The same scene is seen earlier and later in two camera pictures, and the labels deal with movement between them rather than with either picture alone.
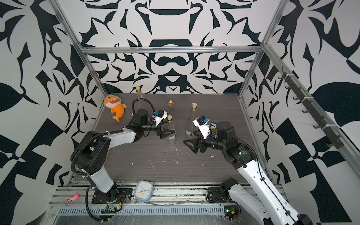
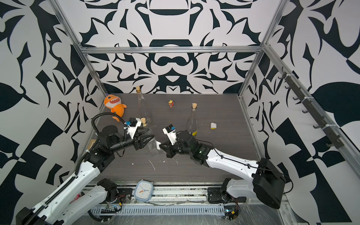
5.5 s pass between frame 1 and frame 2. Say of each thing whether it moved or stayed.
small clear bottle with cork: moved
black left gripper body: moved
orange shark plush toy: stayed
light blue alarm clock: stayed
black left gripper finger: moved
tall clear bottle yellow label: stayed
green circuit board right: stayed
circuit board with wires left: stayed
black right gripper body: moved
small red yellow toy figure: stayed
